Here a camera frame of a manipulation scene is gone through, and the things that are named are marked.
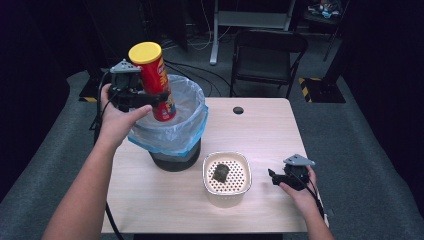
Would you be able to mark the black base with striped edge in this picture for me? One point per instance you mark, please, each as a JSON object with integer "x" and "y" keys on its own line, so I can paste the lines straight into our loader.
{"x": 321, "y": 90}

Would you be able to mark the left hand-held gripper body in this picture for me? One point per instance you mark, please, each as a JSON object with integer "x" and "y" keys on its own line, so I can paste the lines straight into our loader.
{"x": 125, "y": 85}

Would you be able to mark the person's left hand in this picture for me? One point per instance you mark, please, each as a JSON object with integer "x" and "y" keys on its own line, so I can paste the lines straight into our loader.
{"x": 118, "y": 121}

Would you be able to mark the dark cluttered rack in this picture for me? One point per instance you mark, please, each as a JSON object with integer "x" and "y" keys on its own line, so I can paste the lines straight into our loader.
{"x": 325, "y": 13}

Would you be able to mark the person's right hand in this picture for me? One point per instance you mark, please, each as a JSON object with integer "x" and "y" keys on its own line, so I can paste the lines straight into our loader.
{"x": 301, "y": 198}

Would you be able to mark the red chips can yellow lid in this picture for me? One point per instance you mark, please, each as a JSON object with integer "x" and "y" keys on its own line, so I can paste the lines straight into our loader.
{"x": 156, "y": 83}

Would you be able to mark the dark crumpled scrap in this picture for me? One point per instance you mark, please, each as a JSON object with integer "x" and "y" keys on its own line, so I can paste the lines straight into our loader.
{"x": 220, "y": 172}

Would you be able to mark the white perforated basket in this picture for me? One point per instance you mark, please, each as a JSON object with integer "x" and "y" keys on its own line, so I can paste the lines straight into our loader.
{"x": 227, "y": 181}

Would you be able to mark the black mesh trash bin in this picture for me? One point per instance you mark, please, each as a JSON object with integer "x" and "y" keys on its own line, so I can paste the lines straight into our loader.
{"x": 176, "y": 161}

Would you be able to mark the white metal desk frame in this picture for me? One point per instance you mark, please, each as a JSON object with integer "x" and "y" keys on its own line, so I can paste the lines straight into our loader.
{"x": 248, "y": 18}

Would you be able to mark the black folding chair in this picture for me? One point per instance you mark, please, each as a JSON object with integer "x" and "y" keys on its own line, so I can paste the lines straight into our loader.
{"x": 266, "y": 60}

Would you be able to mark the translucent blue-edged bin bag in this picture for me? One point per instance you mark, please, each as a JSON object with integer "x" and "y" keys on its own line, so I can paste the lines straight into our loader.
{"x": 180, "y": 130}

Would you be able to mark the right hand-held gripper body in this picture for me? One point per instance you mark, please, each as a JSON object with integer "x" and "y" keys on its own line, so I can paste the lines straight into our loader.
{"x": 297, "y": 168}

